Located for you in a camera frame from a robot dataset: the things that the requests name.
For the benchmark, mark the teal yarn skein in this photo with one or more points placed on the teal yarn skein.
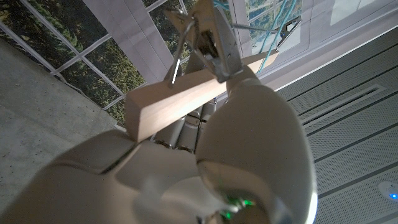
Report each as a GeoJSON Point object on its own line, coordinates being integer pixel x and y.
{"type": "Point", "coordinates": [269, 51]}

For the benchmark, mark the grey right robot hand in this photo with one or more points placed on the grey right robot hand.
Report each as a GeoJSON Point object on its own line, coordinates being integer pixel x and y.
{"type": "Point", "coordinates": [255, 140]}

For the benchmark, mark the white ceiling sensor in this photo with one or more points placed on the white ceiling sensor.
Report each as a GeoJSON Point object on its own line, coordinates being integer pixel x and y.
{"type": "Point", "coordinates": [390, 190]}

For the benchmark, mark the printed forest window backdrop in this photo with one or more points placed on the printed forest window backdrop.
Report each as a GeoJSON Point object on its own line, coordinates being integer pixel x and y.
{"type": "Point", "coordinates": [102, 62]}

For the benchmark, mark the wooden stick clip hanger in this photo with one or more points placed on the wooden stick clip hanger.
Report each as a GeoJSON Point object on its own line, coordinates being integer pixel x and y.
{"type": "Point", "coordinates": [161, 105]}

